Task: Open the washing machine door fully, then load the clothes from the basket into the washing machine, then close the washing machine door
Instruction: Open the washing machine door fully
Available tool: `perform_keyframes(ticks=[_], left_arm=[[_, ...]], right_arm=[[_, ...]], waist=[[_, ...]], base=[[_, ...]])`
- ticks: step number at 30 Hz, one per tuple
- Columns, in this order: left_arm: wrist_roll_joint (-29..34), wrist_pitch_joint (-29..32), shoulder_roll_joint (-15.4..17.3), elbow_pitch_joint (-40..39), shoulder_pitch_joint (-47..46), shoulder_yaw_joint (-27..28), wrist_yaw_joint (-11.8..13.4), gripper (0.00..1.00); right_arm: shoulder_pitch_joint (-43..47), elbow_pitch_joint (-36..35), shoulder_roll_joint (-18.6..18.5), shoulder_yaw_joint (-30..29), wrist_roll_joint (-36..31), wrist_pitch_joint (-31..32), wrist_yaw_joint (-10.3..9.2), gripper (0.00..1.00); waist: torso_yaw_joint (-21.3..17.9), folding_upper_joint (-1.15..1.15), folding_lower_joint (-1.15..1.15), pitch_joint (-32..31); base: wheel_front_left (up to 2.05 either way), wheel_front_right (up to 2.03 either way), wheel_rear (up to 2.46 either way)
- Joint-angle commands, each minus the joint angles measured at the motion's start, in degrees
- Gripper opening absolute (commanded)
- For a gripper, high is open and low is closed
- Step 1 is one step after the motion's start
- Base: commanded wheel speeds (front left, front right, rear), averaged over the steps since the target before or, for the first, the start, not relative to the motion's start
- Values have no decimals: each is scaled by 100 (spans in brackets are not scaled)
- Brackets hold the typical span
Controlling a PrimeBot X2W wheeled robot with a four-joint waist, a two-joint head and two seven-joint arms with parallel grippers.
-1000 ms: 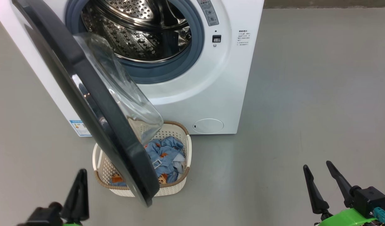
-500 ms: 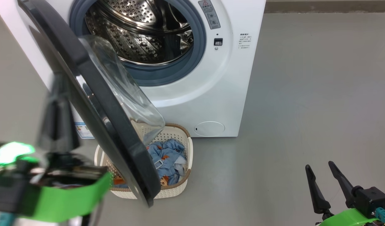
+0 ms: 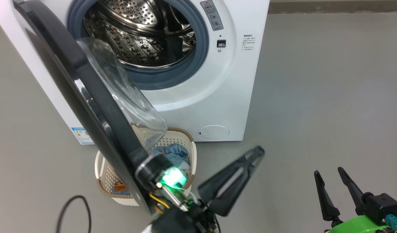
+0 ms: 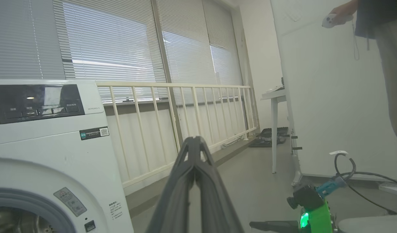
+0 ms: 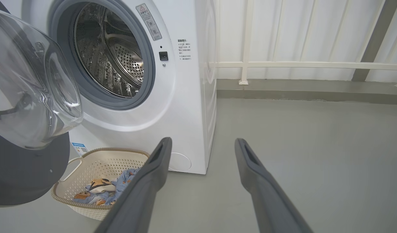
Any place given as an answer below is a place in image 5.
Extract cream cartoon print garment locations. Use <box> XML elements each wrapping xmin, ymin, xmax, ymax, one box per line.
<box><xmin>88</xmin><ymin>178</ymin><xmax>117</xmax><ymax>194</ymax></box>

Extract cream perforated laundry basket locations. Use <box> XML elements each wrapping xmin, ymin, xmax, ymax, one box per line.
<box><xmin>51</xmin><ymin>148</ymin><xmax>151</xmax><ymax>221</ymax></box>

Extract round white filter cover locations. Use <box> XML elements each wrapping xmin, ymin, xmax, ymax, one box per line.
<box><xmin>168</xmin><ymin>152</ymin><xmax>192</xmax><ymax>172</ymax></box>

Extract white metal railing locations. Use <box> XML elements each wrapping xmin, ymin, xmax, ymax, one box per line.
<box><xmin>206</xmin><ymin>0</ymin><xmax>397</xmax><ymax>90</ymax></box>

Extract blue energy label sticker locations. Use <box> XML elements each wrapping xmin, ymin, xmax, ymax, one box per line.
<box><xmin>71</xmin><ymin>142</ymin><xmax>88</xmax><ymax>157</ymax></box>

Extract washing machine door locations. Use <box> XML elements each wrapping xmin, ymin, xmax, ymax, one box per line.
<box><xmin>0</xmin><ymin>0</ymin><xmax>84</xmax><ymax>208</ymax></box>

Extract white front-load washing machine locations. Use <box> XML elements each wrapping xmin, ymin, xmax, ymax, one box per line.
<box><xmin>0</xmin><ymin>0</ymin><xmax>218</xmax><ymax>175</ymax></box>

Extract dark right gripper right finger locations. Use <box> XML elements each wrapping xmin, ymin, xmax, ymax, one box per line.
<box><xmin>234</xmin><ymin>138</ymin><xmax>314</xmax><ymax>233</ymax></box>

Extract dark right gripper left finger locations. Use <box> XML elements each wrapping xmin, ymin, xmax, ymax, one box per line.
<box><xmin>95</xmin><ymin>137</ymin><xmax>173</xmax><ymax>233</ymax></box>

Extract black printed text label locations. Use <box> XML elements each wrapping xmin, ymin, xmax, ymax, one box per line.
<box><xmin>177</xmin><ymin>39</ymin><xmax>192</xmax><ymax>61</ymax></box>

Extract blue cartoon print garment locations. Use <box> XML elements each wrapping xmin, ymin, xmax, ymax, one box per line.
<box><xmin>72</xmin><ymin>167</ymin><xmax>141</xmax><ymax>206</ymax></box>

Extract grey slanted post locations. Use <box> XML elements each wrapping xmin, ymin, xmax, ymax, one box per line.
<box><xmin>351</xmin><ymin>0</ymin><xmax>397</xmax><ymax>82</ymax></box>

